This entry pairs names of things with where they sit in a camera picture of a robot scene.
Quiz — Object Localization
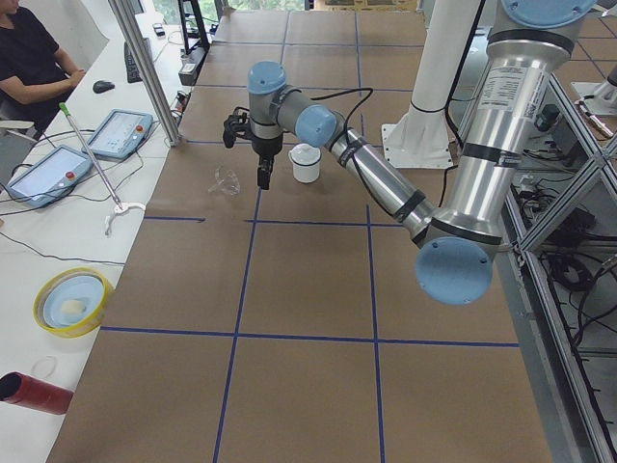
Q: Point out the aluminium frame post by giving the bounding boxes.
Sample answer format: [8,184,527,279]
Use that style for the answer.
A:
[109,0,181,147]

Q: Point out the seated person black shirt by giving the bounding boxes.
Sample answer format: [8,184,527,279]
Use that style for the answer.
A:
[1,1,86,132]

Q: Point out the white cup lid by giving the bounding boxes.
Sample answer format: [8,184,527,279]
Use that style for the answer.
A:
[288,144,321,167]

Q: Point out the black computer mouse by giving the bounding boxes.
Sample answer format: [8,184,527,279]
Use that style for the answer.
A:
[93,80,115,95]

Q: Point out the black keyboard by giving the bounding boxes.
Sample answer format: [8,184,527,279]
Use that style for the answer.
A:
[123,42,142,84]

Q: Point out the teach pendant tablet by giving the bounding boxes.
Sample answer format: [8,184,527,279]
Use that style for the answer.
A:
[7,145,94,207]
[88,109,154,161]

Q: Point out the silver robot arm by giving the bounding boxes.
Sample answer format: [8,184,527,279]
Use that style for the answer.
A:
[248,1,592,305]

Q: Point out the silver reacher grabber stick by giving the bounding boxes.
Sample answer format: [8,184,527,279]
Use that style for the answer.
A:
[59,102,146,236]

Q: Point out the far teach pendant tablet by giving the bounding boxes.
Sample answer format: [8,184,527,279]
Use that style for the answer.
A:
[88,109,154,161]

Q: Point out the yellow tape roll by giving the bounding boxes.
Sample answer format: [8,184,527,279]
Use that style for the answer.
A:
[33,267,114,339]

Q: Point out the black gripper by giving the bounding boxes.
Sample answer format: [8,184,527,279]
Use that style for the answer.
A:
[252,135,282,189]

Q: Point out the clear glass funnel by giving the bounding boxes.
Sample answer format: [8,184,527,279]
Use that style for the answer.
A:
[208,166,241,197]

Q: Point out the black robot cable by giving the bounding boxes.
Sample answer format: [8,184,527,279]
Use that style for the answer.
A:
[310,87,375,146]

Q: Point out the near teach pendant tablet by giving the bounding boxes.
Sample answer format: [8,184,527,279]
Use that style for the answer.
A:
[7,145,94,207]

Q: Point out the red cylinder tube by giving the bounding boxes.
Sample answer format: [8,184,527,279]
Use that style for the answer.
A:
[1,371,73,415]

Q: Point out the white enamel cup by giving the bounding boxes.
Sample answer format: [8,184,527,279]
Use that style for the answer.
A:
[288,144,321,183]

